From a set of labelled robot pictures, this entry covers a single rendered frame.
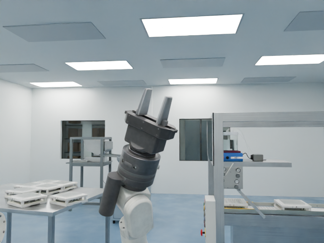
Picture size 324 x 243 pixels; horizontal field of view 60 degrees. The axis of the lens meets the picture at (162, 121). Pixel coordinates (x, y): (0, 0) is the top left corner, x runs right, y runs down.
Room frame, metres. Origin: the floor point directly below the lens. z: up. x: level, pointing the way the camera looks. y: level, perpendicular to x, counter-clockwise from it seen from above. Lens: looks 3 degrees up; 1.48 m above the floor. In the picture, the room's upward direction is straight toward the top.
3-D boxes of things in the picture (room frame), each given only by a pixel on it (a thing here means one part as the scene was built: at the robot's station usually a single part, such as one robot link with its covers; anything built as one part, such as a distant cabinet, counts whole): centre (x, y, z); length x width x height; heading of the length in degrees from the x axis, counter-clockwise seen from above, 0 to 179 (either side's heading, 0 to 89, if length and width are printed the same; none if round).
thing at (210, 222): (1.79, -0.30, 0.98); 0.17 x 0.06 x 0.26; 173
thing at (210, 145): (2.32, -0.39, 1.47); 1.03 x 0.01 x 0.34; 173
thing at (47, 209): (3.06, 1.46, 0.86); 1.50 x 1.10 x 0.04; 74
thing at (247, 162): (2.60, -0.80, 1.26); 0.62 x 0.38 x 0.04; 83
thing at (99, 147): (5.78, 1.25, 0.75); 1.43 x 1.06 x 1.50; 83
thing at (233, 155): (2.57, -0.62, 1.32); 0.21 x 0.20 x 0.09; 173
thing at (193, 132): (7.54, -1.14, 1.43); 1.38 x 0.01 x 1.16; 83
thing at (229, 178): (2.48, -0.59, 1.15); 0.22 x 0.11 x 0.20; 83
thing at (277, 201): (2.54, -1.16, 0.90); 0.25 x 0.24 x 0.02; 173
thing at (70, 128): (7.93, 2.21, 1.43); 1.32 x 0.01 x 1.11; 83
